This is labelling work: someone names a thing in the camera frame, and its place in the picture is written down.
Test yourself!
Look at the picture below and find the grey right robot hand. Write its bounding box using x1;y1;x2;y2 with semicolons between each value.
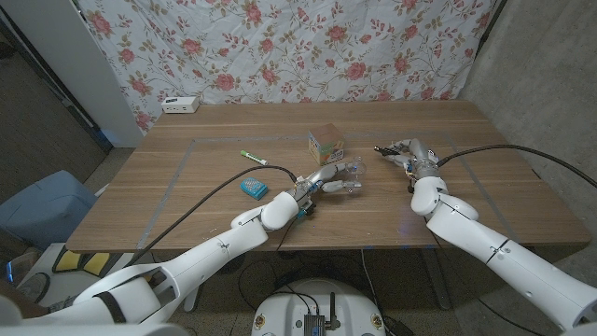
384;137;442;181

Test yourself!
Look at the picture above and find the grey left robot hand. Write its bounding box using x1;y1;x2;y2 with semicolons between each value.
289;161;365;211

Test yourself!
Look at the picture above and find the clear plastic spray bottle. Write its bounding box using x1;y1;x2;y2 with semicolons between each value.
342;156;368;192

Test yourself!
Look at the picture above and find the colourful coin box package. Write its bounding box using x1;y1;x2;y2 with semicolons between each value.
307;122;346;167

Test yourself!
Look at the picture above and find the green and white marker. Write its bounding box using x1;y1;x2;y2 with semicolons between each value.
240;149;270;167

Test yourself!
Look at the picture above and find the grey table leg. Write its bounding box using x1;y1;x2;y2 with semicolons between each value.
419;247;452;311

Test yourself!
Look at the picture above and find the floral backdrop cloth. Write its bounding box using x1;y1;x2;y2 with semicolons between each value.
76;0;500;134

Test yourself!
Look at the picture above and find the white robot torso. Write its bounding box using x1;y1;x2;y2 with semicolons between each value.
251;278;387;336

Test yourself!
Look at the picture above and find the black backdrop pole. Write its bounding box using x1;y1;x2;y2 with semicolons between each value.
475;0;509;46

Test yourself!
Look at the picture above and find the black power adapter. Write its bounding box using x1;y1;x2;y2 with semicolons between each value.
382;315;414;336

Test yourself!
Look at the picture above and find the white power strip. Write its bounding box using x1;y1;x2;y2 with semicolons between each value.
161;96;201;115

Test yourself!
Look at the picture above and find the white table leg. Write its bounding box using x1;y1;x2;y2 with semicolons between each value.
184;287;201;313

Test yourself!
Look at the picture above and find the white yellow floor device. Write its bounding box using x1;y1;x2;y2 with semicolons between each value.
8;242;141;304

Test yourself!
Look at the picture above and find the thin black left wrist cable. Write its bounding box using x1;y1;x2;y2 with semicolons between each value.
237;217;299;309

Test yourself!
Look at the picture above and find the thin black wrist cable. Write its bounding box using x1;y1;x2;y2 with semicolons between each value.
431;232;547;336
237;217;299;309

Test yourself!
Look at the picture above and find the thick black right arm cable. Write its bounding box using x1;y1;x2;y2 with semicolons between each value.
436;143;597;189

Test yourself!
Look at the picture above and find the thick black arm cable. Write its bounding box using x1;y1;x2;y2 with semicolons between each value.
436;143;597;189
125;164;299;268

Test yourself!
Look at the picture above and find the grey floor cable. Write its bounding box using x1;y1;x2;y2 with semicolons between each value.
360;248;391;328

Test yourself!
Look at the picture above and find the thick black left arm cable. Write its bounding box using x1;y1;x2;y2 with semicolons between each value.
125;164;299;268

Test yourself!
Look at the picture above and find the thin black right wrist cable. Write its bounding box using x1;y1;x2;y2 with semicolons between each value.
431;232;547;336

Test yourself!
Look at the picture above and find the white wall panel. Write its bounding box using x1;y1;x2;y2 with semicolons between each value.
0;0;145;148

